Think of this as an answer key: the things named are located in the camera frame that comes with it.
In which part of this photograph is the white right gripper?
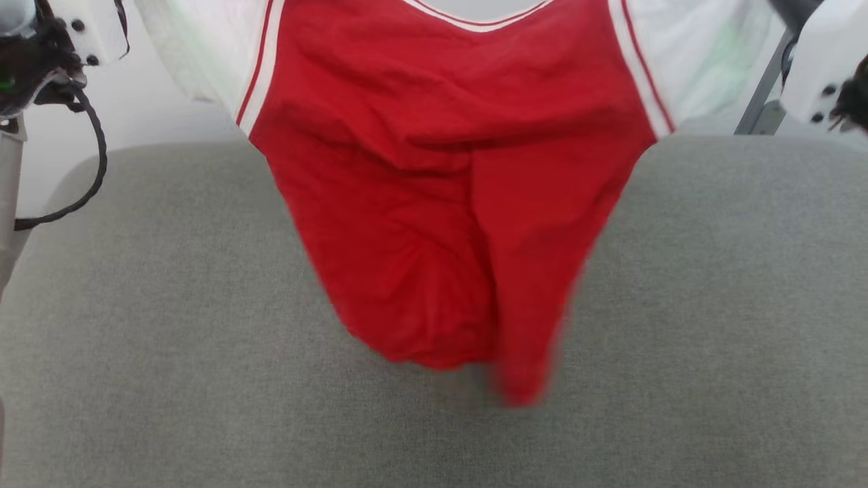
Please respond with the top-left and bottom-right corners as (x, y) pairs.
(769, 0), (868, 134)

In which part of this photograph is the red and white jersey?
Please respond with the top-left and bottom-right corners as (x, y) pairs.
(134, 0), (789, 409)

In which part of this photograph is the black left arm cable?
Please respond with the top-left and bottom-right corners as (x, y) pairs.
(14, 68), (110, 232)

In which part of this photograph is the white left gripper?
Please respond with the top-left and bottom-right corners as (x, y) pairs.
(0, 0), (130, 117)

